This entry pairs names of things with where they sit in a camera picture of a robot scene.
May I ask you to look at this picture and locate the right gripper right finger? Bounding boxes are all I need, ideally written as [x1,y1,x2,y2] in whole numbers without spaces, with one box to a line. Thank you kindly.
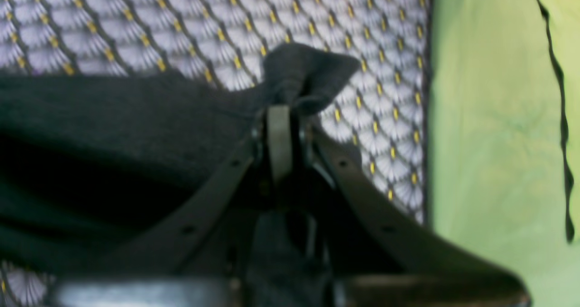
[292,119,532,307]

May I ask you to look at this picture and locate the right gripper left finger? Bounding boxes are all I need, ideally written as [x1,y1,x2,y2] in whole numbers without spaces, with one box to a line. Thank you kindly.
[50,105,293,307]

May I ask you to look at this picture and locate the dark grey T-shirt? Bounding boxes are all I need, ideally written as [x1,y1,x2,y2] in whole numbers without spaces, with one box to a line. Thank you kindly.
[0,43,360,273]

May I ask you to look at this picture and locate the fan-patterned purple tablecloth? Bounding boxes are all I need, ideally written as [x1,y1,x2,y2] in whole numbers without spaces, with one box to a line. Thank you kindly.
[1,0,431,307]

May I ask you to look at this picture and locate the green cloth sheet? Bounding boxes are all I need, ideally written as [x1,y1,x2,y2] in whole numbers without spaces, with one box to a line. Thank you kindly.
[428,0,579,307]

